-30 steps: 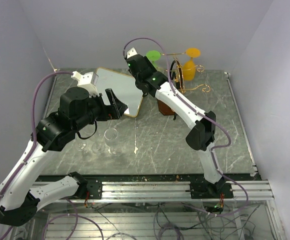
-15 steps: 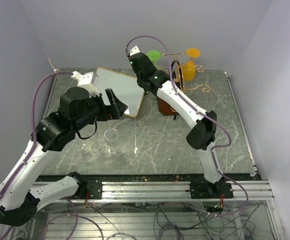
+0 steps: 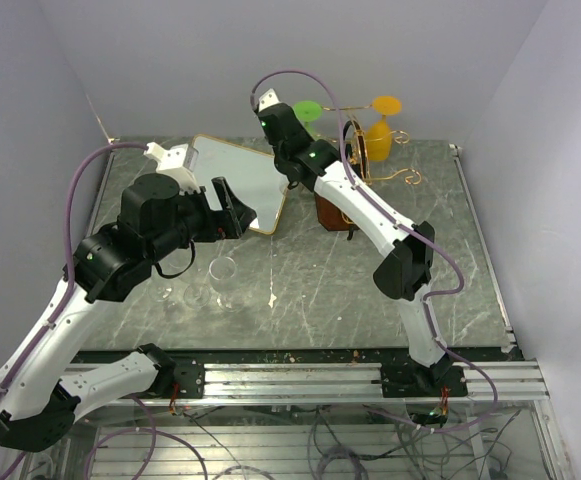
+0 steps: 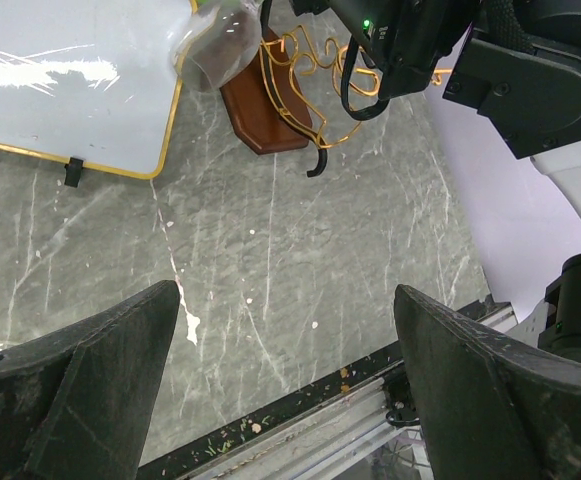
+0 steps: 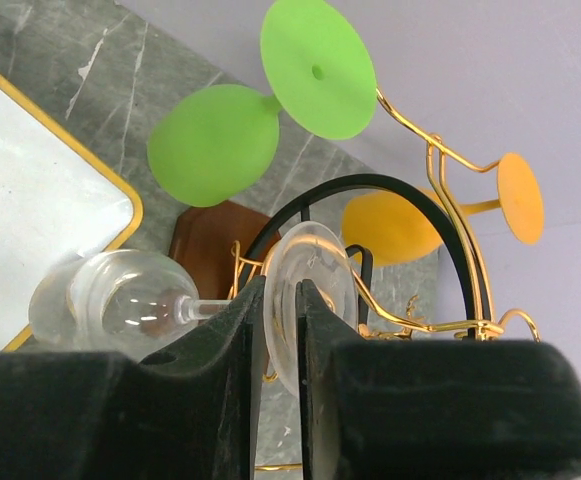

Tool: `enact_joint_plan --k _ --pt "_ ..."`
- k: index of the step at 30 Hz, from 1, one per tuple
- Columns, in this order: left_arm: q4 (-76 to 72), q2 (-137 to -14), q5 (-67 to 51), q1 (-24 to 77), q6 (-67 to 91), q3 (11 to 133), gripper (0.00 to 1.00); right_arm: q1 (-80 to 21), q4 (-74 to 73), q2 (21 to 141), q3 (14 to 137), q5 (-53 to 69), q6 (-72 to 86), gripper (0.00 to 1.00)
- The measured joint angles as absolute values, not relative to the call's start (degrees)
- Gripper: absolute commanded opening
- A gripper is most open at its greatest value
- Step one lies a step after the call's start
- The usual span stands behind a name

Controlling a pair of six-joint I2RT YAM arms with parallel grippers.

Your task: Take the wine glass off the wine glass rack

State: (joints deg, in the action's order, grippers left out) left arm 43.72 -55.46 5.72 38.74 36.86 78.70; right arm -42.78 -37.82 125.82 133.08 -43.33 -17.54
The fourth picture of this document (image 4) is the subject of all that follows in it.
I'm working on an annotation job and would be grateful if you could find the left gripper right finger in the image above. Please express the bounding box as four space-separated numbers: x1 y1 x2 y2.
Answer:
394 285 581 479

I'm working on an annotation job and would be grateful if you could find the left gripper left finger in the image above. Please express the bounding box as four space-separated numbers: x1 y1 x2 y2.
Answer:
0 280 180 479

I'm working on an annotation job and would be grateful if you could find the clear wine glass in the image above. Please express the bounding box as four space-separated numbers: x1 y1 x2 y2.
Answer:
173 0 262 92

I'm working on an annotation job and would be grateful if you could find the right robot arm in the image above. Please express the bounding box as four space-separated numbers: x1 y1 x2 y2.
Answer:
291 1 581 363

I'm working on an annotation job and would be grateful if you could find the green wine glass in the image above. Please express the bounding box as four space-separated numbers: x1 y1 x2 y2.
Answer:
191 0 211 13

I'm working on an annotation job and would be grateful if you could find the gold framed whiteboard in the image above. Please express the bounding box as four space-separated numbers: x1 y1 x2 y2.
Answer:
0 0 198 186

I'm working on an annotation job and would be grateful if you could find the aluminium rail frame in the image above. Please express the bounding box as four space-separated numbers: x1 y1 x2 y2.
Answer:
137 297 516 480

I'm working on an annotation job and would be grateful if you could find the gold wire glass rack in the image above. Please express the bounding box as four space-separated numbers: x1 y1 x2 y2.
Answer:
219 0 459 180

